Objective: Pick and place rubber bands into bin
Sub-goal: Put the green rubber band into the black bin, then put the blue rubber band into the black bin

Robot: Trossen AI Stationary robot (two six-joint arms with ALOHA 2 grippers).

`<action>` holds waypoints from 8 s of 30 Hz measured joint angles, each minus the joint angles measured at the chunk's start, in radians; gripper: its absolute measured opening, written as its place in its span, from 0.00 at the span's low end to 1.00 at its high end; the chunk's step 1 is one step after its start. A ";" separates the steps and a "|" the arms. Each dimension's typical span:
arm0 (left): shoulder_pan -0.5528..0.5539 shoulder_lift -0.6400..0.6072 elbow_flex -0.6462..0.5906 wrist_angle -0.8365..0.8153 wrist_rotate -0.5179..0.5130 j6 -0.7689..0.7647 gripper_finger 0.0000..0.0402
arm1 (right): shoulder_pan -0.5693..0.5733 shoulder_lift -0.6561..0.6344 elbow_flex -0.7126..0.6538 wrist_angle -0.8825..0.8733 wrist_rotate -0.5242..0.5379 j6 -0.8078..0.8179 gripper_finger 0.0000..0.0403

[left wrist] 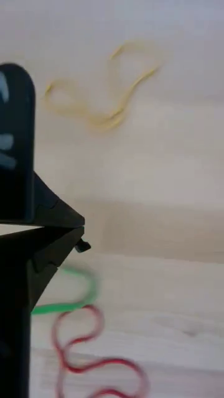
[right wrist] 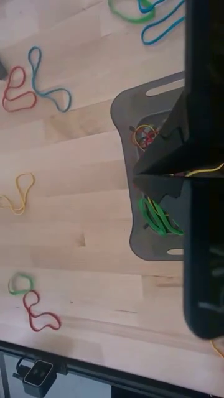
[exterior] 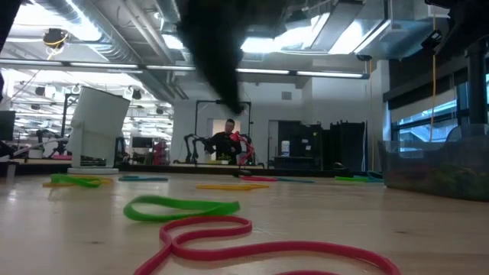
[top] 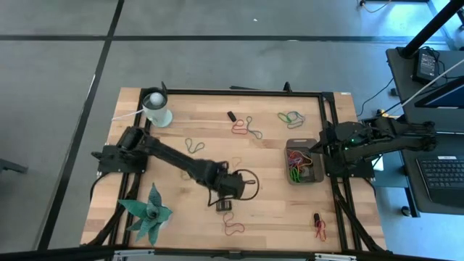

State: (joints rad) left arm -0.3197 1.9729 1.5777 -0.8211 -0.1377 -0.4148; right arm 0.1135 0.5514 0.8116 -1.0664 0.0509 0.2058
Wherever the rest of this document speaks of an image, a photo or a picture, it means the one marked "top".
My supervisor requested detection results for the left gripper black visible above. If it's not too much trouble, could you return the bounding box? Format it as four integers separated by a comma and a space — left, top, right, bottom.
216, 171, 249, 212

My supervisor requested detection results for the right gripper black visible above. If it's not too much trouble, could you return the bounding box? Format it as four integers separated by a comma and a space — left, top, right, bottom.
309, 121, 352, 157

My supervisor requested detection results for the red rubber band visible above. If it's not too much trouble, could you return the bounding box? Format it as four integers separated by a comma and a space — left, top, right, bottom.
314, 219, 328, 243
222, 211, 246, 236
288, 149, 313, 164
231, 118, 249, 136

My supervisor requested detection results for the clear plastic bin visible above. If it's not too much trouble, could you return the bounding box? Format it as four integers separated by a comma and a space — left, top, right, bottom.
284, 137, 326, 186

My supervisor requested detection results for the teal artificial plant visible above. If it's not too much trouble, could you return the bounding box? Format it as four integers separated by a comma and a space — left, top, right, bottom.
117, 182, 174, 247

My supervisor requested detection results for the black desk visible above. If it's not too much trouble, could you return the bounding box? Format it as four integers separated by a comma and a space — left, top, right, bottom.
385, 46, 464, 215

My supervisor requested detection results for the black keyboard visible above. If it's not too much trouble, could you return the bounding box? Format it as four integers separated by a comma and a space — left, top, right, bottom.
415, 154, 464, 210

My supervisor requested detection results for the black power adapter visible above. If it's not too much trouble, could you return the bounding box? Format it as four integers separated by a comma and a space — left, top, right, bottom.
412, 48, 440, 86

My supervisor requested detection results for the black desk monitor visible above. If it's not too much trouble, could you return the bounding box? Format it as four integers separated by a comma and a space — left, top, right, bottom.
414, 74, 464, 109

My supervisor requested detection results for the black crossbar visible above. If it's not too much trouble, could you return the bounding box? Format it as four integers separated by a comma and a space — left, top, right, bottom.
0, 245, 464, 261

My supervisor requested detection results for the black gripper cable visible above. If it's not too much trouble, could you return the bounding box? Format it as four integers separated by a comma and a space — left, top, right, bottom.
207, 168, 260, 208

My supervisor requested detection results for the black table frame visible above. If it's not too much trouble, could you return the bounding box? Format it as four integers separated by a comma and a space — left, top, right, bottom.
80, 81, 394, 254

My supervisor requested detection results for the silver aluminium bracket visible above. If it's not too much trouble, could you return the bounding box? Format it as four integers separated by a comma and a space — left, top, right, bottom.
112, 248, 156, 261

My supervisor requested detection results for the aluminium frame post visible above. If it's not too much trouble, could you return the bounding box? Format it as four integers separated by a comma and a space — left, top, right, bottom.
313, 252, 358, 261

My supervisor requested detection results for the white fan cable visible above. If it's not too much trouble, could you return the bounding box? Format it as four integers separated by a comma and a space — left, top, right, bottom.
110, 107, 146, 123

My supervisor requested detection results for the black post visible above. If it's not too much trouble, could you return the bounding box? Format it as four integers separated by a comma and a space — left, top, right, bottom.
399, 0, 464, 59

